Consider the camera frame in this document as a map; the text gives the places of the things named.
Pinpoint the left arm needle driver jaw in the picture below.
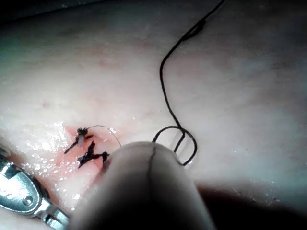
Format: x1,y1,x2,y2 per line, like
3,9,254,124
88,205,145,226
43,202,71,224
35,208,63,230

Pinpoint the left arm needle driver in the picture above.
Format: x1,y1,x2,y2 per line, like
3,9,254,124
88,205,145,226
0,143,51,216

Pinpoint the black stitching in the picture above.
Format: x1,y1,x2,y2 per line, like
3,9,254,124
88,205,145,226
64,126,110,169

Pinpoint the curved needle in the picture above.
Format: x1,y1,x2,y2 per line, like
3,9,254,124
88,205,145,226
86,124,122,147

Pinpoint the black thread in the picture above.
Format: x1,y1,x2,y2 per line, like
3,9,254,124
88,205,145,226
152,0,226,167

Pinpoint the tissue pad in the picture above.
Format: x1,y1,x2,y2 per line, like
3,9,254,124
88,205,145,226
0,0,307,230

